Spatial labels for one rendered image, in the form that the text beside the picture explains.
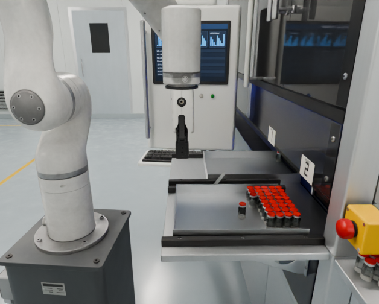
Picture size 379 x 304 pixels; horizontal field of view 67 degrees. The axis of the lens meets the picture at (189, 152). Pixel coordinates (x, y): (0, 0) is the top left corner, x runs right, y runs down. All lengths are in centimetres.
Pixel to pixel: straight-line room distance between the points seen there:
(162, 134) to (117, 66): 468
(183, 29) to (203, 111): 99
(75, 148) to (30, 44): 24
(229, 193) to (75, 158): 50
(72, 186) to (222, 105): 102
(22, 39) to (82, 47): 573
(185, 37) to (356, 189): 48
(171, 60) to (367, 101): 39
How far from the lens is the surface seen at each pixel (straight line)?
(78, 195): 77
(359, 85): 66
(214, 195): 96
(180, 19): 63
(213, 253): 72
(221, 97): 157
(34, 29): 70
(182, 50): 62
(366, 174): 70
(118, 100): 632
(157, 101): 160
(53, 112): 65
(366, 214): 66
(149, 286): 192
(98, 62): 634
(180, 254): 72
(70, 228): 80
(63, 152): 73
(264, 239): 75
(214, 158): 129
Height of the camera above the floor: 133
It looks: 19 degrees down
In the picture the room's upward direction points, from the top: straight up
